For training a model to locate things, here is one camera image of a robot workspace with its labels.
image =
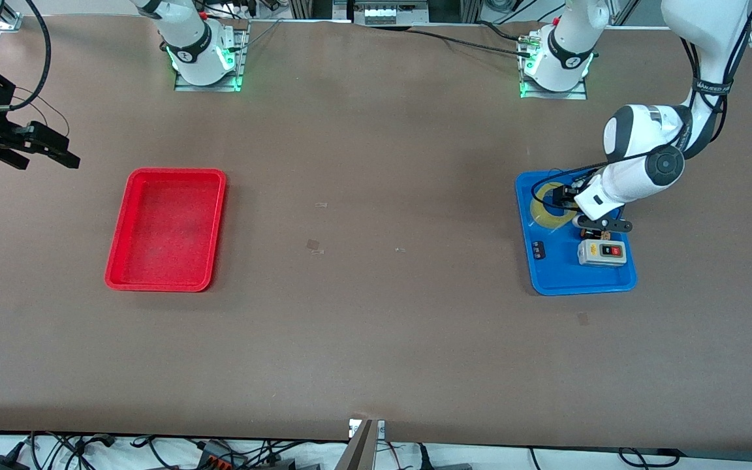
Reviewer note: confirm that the grey switch box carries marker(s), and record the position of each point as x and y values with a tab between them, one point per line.
601	253

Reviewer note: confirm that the aluminium profile with brackets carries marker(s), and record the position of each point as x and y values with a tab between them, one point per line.
360	450

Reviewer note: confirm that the aluminium frame structure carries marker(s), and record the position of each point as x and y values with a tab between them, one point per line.
382	12

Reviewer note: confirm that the blue plastic tray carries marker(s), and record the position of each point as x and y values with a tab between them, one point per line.
555	271

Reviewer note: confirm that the small black terminal block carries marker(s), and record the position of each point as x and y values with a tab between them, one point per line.
538	250

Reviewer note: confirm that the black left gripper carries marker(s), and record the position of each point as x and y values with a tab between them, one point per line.
568	194

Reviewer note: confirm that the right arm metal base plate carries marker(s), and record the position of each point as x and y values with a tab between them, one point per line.
243	59

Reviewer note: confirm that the orange connector block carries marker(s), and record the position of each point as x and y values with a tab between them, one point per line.
219	460

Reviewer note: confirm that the red plastic tray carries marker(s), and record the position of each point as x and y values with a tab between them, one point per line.
166	228

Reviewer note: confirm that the small black red push button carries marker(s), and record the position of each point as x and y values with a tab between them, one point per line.
604	235

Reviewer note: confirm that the brown tape piece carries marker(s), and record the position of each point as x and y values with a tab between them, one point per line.
313	245

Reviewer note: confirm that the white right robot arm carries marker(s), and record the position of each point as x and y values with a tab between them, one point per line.
190	39

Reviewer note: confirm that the yellow tape roll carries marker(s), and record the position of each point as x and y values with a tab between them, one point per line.
544	219

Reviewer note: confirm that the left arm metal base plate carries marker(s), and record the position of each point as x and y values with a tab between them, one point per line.
552	95

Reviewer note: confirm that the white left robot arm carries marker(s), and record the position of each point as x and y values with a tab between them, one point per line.
637	176

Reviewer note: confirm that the metal corner bracket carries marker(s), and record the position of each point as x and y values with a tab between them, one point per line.
10	23

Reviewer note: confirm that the black power adapter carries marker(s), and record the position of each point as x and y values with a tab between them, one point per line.
0	463

